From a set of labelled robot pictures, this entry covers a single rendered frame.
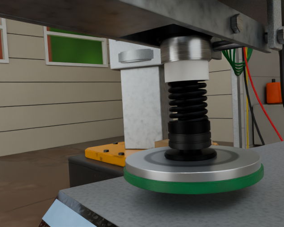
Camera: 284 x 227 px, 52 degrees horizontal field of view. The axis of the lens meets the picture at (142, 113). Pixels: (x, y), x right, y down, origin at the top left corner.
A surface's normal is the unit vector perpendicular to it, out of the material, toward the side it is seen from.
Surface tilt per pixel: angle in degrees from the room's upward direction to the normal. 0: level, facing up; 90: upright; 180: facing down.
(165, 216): 0
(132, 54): 90
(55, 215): 46
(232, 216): 0
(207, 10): 90
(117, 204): 0
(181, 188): 90
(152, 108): 90
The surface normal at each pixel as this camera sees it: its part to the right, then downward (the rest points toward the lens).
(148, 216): -0.06, -1.00
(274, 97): -0.72, 0.07
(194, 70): 0.17, 0.04
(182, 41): -0.22, 0.07
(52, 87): 0.70, 0.00
